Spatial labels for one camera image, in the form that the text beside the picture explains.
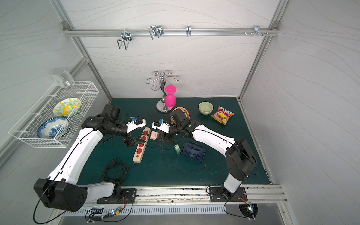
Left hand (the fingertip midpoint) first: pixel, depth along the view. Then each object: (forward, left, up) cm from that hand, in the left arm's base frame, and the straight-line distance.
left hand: (143, 132), depth 72 cm
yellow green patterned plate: (+8, +39, +10) cm, 41 cm away
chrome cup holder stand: (+38, -2, -22) cm, 44 cm away
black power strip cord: (-13, +18, -22) cm, 31 cm away
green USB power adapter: (+1, -17, -21) cm, 27 cm away
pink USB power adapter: (0, -5, -2) cm, 5 cm away
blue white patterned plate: (-4, +38, +10) cm, 40 cm away
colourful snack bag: (+28, -50, -20) cm, 61 cm away
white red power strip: (-4, +7, -21) cm, 23 cm away
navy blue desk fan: (-4, -27, -12) cm, 30 cm away
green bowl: (+37, -38, -21) cm, 57 cm away
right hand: (+2, -6, -5) cm, 8 cm away
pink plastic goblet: (+30, -11, -6) cm, 33 cm away
